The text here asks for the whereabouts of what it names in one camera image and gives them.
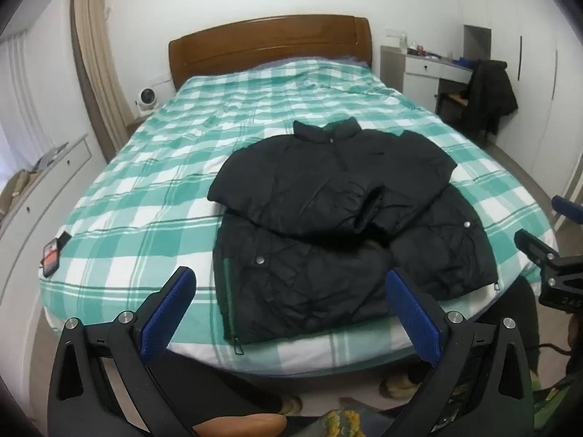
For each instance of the white drawer cabinet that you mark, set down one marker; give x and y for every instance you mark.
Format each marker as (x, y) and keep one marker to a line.
(45, 200)

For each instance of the person's green floral clothing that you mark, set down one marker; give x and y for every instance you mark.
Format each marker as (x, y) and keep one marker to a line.
(344, 421)

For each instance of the beige cloth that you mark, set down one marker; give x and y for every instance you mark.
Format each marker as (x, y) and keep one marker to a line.
(13, 189)

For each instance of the black puffer jacket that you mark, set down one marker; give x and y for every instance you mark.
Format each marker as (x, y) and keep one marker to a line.
(319, 236)

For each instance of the blue desk item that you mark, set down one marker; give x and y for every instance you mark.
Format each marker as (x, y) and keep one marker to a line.
(463, 60)

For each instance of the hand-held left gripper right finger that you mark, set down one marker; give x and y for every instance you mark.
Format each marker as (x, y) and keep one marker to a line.
(412, 314)

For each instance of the beige slipper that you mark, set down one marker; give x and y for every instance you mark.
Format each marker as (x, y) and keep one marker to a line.
(403, 387)
(290, 404)

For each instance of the white sheer curtain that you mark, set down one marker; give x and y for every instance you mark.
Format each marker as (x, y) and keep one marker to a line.
(20, 100)

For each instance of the white desk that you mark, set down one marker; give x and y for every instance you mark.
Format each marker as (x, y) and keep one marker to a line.
(419, 77)

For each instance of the clear bottle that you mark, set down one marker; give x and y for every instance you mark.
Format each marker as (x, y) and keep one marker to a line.
(402, 42)

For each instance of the person's left hand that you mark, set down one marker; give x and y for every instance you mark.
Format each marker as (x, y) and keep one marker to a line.
(241, 425)

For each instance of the white wardrobe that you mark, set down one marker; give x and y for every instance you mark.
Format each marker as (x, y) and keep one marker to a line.
(533, 54)

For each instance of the small white fan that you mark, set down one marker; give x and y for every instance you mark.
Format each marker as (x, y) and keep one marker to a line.
(145, 99)

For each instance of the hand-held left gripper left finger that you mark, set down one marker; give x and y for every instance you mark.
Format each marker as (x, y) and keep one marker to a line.
(167, 312)

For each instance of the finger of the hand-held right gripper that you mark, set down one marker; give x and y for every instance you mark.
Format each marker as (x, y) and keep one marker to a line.
(535, 246)
(567, 207)

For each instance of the wooden headboard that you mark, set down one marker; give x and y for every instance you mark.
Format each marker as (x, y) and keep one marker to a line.
(273, 41)

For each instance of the beige curtain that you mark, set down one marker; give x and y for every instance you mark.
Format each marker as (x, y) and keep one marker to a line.
(98, 77)

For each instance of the magazine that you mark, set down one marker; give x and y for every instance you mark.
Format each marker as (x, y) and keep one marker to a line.
(51, 154)

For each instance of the wooden chair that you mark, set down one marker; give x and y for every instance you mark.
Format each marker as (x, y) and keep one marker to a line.
(451, 100)

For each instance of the red small desk item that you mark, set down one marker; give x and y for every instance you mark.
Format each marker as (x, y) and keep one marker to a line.
(421, 48)

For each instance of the red and black phone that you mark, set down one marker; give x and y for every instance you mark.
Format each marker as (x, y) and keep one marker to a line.
(51, 255)

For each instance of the green checked bed blanket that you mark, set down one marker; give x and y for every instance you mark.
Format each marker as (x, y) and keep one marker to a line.
(159, 191)

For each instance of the chair with dark coat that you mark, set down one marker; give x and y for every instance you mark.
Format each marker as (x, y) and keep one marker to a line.
(489, 95)

